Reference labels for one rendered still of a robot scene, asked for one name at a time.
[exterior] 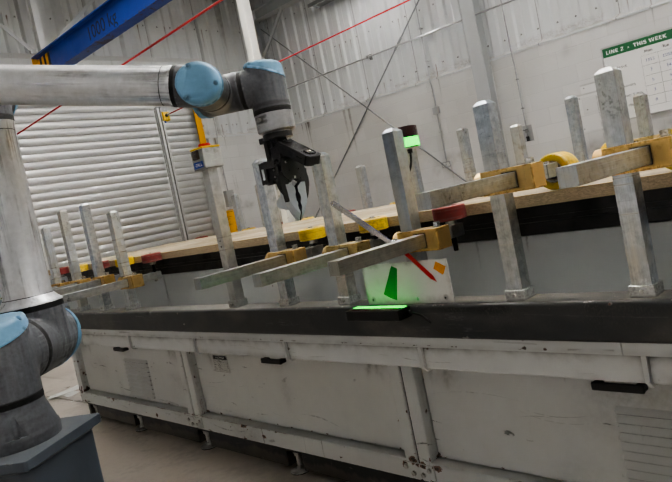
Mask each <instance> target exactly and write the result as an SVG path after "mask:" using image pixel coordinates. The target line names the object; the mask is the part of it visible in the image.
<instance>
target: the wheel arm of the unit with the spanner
mask: <svg viewBox="0 0 672 482"><path fill-rule="evenodd" d="M448 225H449V224H448ZM449 230H450V235H451V239H452V238H455V237H456V239H457V240H458V236H461V235H464V234H465V233H464V227H463V223H462V222H461V223H457V224H454V225H449ZM425 247H427V246H426V241H425V236H424V234H420V235H413V236H410V237H407V238H404V239H400V240H397V241H394V242H391V243H387V244H384V245H381V246H377V247H374V248H371V249H368V250H364V251H361V252H358V253H355V254H351V255H348V256H345V257H341V258H338V259H335V260H332V261H328V262H327V263H328V268H329V273H330V276H341V275H344V274H347V273H350V272H353V271H356V270H359V269H362V268H365V267H368V266H371V265H374V264H377V263H380V262H383V261H386V260H389V259H392V258H395V257H398V256H401V255H404V254H407V253H410V252H413V251H416V250H419V249H422V248H425Z"/></svg>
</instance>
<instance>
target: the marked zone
mask: <svg viewBox="0 0 672 482"><path fill-rule="evenodd" d="M384 295H386V296H388V297H390V298H392V299H395V300H397V268H395V267H392V266H391V268H390V272H389V276H388V280H387V284H386V287H385V291H384Z"/></svg>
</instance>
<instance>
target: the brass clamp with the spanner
mask: <svg viewBox="0 0 672 482"><path fill-rule="evenodd" d="M432 227H433V226H431V227H424V228H420V229H416V230H413V231H406V232H396V233H395V234H394V236H393V239H399V240H400V239H404V238H407V237H410V236H413V235H420V234H424V236H425V241H426V246H427V247H425V248H422V249H419V250H416V251H413V252H410V253H414V252H424V251H434V250H441V249H444V248H447V247H450V246H452V240H451V235H450V230H449V225H448V224H446V225H442V226H440V227H435V228H432Z"/></svg>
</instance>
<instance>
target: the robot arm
mask: <svg viewBox="0 0 672 482"><path fill-rule="evenodd" d="M285 78H286V76H285V75H284V72H283V68H282V65H281V63H280V62H279V61H276V60H271V59H261V60H254V61H250V62H247V63H245V64H244V66H243V70H242V71H238V72H233V73H229V74H224V75H222V74H220V73H219V71H218V70H217V69H216V68H215V67H213V66H212V65H210V64H208V63H206V62H201V61H192V62H189V63H186V64H185V65H170V66H141V65H0V291H1V295H2V303H1V305H0V458H2V457H6V456H9V455H12V454H16V453H18V452H21V451H24V450H27V449H29V448H32V447H34V446H36V445H39V444H41V443H43V442H45V441H47V440H49V439H50V438H52V437H54V436H55V435H56V434H58V433H59V432H60V431H61V430H62V428H63V427H62V422H61V418H60V416H59V415H58V414H57V413H56V412H55V410H54V409H53V407H52V406H51V404H50V403H49V401H48V400H47V399H46V397H45V394H44V389H43V385H42V381H41V376H42V375H44V374H46V373H47V372H49V371H51V370H52V369H54V368H56V367H59V366H60V365H62V364H64V363H65V362H66V361H67V360H68V359H69V358H70V357H71V356H72V355H73V354H74V353H75V352H76V350H77V349H78V347H79V345H80V342H81V337H82V331H81V325H80V322H79V320H78V318H77V317H76V316H75V314H74V313H73V312H71V311H70V310H69V309H67V308H65V304H64V300H63V296H61V295H60V294H58V293H56V292H54V291H53V290H52V287H51V282H50V278H49V273H48V269H47V265H46V260H45V256H44V252H43V247H42V243H41V239H40V234H39V230H38V225H37V221H36V217H35V212H34V208H33V204H32V199H31V195H30V191H29V186H28V182H27V177H26V173H25V169H24V164H23V160H22V156H21V151H20V147H19V143H18V138H17V134H16V129H15V120H14V114H15V111H16V109H17V108H18V105H62V106H171V107H174V108H175V107H179V108H193V110H194V112H195V113H196V114H197V116H198V117H199V118H202V119H206V118H208V119H210V118H214V117H216V116H220V115H225V114H230V113H234V112H239V111H244V110H248V109H252V110H253V114H254V118H255V122H256V127H257V131H258V134H259V135H262V136H263V138H261V139H259V144H260V145H264V149H265V153H266V158H267V162H263V163H261V164H258V166H259V171H260V175H261V180H262V185H263V186H264V185H267V186H270V185H275V184H276V185H277V187H278V189H279V191H280V197H279V198H278V200H277V202H276V203H277V206H278V208H280V209H285V210H289V211H290V213H291V214H292V216H293V217H294V218H295V219H296V220H297V221H300V220H302V218H303V216H304V212H305V209H306V205H307V198H308V195H309V178H308V175H307V171H306V168H305V167H304V166H314V165H316V164H319V163H320V156H321V153H319V152H317V151H315V150H312V149H310V148H308V147H306V146H304V145H302V144H300V143H298V142H296V141H294V140H292V139H287V138H289V137H292V136H293V132H292V129H294V128H295V127H296V126H295V122H294V117H293V112H292V110H291V104H290V100H289V95H288V90H287V85H286V80H285ZM261 170H264V175H265V180H263V175H262V171H261ZM292 180H295V181H297V182H293V183H292V185H291V184H289V183H290V182H291V181H292Z"/></svg>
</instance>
